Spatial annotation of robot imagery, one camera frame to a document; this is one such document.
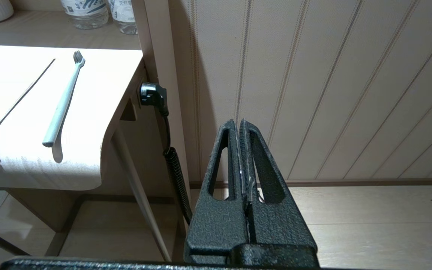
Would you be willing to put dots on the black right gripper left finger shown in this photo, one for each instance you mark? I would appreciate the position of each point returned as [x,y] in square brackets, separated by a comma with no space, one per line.
[216,228]

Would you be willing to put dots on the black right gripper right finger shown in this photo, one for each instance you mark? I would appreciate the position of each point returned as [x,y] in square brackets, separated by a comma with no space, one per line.
[283,232]

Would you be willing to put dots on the beige brown shelf unit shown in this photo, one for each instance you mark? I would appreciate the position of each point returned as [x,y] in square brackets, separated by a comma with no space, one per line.
[152,56]

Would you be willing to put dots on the small clear water bottle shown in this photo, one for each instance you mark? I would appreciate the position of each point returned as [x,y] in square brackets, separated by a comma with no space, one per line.
[124,17]
[86,15]

